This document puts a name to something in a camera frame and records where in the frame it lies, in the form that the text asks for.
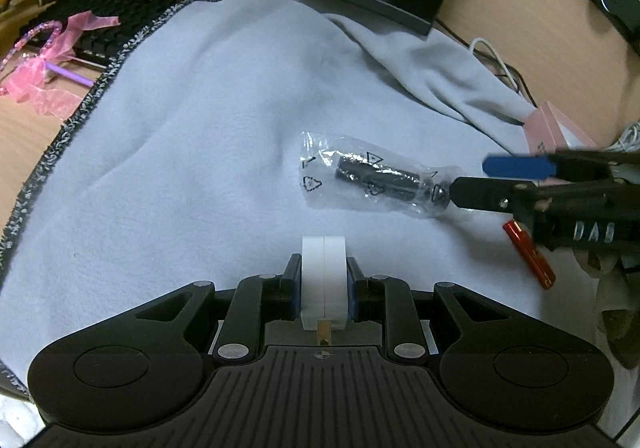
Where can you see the purple stick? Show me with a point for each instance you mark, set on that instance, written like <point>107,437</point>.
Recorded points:
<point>72,75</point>

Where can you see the black keyboard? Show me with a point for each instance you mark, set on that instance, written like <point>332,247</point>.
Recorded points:
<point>115,23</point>

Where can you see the clear bag with black cylinder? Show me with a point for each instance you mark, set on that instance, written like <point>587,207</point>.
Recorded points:
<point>375,175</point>

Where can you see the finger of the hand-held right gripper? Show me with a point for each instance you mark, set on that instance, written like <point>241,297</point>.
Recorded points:
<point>515,166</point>
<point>480,193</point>

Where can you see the white plastic adapter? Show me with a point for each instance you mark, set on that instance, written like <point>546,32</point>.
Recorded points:
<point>324,278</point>

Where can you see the red cylinder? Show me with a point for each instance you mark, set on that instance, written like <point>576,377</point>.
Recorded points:
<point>530,253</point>

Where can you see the light grey fleece cloth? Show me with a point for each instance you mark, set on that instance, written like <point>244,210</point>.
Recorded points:
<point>200,128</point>

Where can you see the pink bead loop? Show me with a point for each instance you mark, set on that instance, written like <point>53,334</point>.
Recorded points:
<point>30,35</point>

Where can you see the pink cardboard box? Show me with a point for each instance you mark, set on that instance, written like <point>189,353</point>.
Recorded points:
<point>550,128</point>

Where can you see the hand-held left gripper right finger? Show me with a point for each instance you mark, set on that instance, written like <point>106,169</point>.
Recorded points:
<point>350,288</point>

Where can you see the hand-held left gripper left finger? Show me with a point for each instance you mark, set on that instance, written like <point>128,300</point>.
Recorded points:
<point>297,285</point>

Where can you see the pink ribbon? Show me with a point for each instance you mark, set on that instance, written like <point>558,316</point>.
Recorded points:
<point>65,40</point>

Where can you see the person's right hand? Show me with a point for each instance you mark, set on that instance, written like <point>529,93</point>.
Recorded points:
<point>615,323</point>

